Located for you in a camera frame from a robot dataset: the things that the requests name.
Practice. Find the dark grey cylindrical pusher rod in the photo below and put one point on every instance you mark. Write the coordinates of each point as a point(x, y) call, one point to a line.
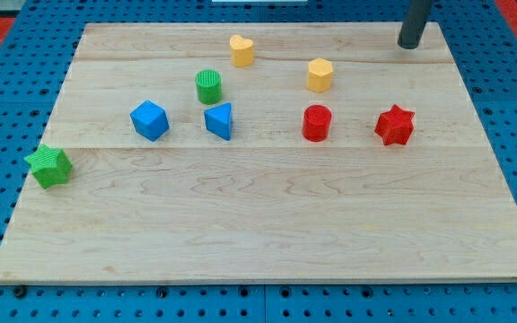
point(413, 26)

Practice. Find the yellow hexagon block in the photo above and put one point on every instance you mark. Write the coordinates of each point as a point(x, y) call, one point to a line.
point(320, 75)

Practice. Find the red star block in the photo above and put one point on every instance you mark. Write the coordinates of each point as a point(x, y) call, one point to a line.
point(395, 126)

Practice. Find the red cylinder block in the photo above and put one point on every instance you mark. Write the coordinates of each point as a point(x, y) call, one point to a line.
point(316, 123)

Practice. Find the yellow heart block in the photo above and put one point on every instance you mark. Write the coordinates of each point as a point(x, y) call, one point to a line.
point(242, 51)

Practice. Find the green cylinder block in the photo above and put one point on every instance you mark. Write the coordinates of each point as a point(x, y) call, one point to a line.
point(209, 86)

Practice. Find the blue triangle block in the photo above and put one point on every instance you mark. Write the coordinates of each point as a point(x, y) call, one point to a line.
point(219, 120)

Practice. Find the wooden board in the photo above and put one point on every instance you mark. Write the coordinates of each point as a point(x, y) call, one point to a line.
point(268, 206)

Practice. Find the blue cube block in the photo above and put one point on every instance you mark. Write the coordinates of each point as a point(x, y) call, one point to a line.
point(150, 120)

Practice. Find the green star block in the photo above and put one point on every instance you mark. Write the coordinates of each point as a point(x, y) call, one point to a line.
point(49, 166)

